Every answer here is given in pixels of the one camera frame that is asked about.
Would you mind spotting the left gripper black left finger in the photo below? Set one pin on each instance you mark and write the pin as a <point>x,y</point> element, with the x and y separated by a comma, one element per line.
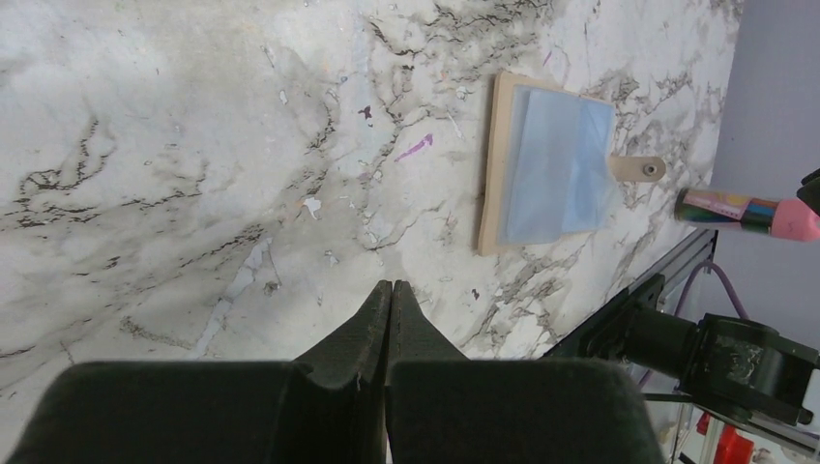
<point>326,406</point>

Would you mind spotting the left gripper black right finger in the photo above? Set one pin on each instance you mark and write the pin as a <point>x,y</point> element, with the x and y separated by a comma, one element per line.
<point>442,407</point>

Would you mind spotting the pink bottle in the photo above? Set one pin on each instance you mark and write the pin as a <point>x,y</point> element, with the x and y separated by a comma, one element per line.
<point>787,219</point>

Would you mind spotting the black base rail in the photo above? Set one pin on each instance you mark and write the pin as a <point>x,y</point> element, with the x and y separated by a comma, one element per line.
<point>603,335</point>

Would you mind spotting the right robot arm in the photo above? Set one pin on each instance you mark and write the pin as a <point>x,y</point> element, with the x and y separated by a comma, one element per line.
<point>731,366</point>

